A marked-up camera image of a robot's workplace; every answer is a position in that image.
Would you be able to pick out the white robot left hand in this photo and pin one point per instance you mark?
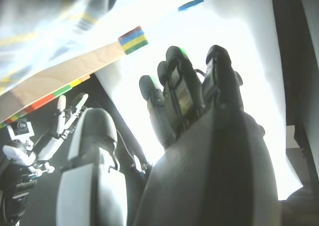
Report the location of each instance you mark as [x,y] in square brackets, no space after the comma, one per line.
[47,146]

